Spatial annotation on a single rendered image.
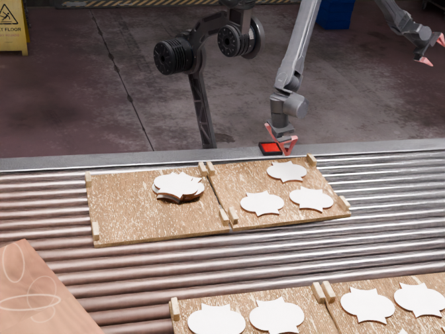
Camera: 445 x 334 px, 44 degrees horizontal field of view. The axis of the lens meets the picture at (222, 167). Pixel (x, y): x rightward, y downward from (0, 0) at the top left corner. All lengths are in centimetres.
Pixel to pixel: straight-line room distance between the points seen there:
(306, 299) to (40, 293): 68
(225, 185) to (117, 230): 42
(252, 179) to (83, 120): 240
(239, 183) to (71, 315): 83
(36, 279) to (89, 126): 275
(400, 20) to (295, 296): 131
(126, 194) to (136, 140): 210
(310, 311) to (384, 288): 24
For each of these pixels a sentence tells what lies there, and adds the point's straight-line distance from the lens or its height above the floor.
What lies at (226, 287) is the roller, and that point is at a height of 92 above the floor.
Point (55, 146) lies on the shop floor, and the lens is 388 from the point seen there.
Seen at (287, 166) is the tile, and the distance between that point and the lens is 203.
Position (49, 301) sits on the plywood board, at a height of 104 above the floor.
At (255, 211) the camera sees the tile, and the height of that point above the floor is 95.
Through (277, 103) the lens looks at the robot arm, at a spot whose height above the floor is 124.
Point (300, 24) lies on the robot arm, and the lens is 188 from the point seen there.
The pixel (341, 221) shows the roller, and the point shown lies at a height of 91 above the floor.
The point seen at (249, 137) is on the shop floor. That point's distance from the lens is 405.
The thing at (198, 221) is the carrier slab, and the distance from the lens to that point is 173.
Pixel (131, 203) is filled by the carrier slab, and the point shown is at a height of 94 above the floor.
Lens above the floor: 203
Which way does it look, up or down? 34 degrees down
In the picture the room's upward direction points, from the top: 6 degrees clockwise
